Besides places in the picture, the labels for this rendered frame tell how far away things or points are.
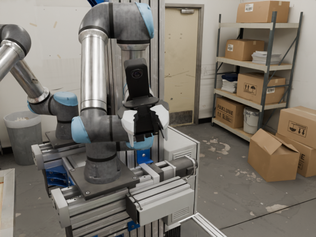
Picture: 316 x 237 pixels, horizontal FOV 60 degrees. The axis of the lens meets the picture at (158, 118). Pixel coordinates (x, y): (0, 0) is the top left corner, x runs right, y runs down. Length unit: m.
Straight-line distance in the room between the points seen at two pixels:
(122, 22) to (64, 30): 3.34
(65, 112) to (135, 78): 0.96
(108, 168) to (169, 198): 0.28
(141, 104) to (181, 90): 4.46
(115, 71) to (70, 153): 0.58
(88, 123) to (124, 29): 0.35
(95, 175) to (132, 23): 0.58
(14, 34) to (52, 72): 3.07
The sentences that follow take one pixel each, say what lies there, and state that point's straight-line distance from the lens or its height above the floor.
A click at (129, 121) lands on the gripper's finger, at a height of 1.68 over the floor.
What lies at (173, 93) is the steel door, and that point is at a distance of 4.94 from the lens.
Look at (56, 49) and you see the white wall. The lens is 4.27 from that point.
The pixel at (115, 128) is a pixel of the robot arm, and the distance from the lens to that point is 0.75.
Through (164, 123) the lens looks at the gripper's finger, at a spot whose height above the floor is 1.68.
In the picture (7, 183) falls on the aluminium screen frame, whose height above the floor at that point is 1.26.
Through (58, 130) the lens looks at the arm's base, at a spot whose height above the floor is 1.30.
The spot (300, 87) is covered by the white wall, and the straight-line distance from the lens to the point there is 4.41.
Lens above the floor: 1.84
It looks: 19 degrees down
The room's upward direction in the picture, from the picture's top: straight up
